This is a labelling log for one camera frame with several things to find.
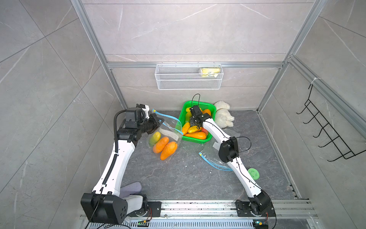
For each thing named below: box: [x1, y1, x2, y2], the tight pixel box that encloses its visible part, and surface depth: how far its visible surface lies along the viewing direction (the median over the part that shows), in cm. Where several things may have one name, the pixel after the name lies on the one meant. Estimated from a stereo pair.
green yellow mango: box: [149, 131, 162, 147], surface depth 92 cm
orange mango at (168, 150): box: [160, 141, 178, 161], surface depth 89 cm
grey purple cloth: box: [119, 181, 143, 198], surface depth 80 cm
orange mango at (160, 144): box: [152, 136, 170, 154], surface depth 92 cm
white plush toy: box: [213, 100, 235, 129], surface depth 108 cm
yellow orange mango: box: [187, 125, 202, 134], surface depth 103 cm
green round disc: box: [247, 167, 260, 181], surface depth 83 cm
